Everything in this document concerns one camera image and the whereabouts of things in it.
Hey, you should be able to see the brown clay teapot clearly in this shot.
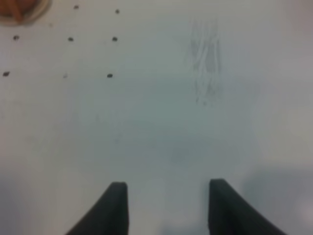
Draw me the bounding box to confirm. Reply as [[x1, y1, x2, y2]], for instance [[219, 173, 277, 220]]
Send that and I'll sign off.
[[0, 0, 41, 22]]

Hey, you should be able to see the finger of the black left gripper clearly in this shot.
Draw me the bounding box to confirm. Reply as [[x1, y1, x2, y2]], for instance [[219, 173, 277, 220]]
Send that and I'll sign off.
[[68, 182, 129, 235], [208, 179, 284, 235]]

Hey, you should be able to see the beige round teapot coaster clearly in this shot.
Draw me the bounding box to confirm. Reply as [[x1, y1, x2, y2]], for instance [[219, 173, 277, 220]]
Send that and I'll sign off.
[[0, 0, 52, 26]]

